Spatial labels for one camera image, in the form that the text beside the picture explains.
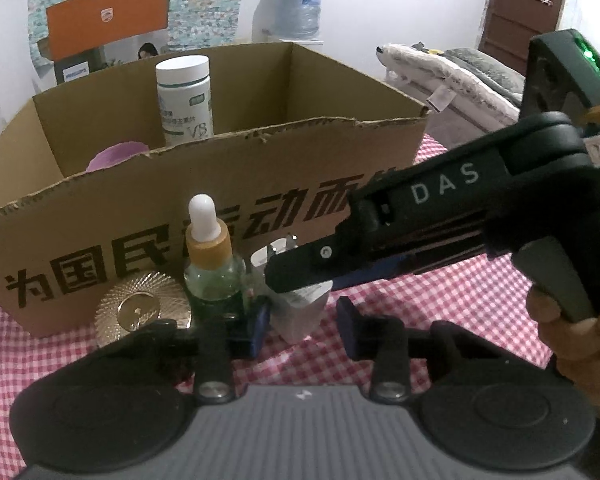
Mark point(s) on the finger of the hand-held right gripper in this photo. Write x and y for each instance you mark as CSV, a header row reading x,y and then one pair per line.
x,y
305,265
375,271

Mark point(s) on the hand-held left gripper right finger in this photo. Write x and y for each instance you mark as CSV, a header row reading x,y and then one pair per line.
x,y
347,327

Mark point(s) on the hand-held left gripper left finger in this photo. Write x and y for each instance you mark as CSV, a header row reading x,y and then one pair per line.
x,y
262,327

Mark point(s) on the white charger plug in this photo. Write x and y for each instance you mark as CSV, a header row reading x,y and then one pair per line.
x,y
300,312

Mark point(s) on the green dropper bottle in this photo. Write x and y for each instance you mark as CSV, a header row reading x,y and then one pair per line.
x,y
212,280

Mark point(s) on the brown cardboard box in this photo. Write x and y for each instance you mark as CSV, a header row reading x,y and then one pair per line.
x,y
105,220

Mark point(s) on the white pill bottle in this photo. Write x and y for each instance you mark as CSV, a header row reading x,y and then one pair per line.
x,y
185,100

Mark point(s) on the purple round object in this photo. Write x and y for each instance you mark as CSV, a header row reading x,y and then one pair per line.
x,y
115,157

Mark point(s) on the person's right hand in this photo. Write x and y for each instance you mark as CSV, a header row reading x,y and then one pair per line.
x,y
580,360

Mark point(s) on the pink checked cloth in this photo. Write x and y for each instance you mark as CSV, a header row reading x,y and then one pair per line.
x,y
455,310

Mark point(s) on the gold ribbed round lid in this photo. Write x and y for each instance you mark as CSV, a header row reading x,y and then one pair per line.
x,y
140,307

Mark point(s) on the grey plush cushion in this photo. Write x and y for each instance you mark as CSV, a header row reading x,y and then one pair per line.
x,y
485,67

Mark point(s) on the brown wooden door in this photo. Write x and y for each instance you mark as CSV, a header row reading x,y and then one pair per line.
x,y
522,10

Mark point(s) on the blue water bottle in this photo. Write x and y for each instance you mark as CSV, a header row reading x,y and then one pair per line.
x,y
300,7

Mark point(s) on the floral curtain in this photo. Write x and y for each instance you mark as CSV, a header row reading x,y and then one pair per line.
x,y
205,5

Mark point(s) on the orange cardboard box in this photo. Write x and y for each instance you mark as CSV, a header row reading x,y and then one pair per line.
x,y
107,17

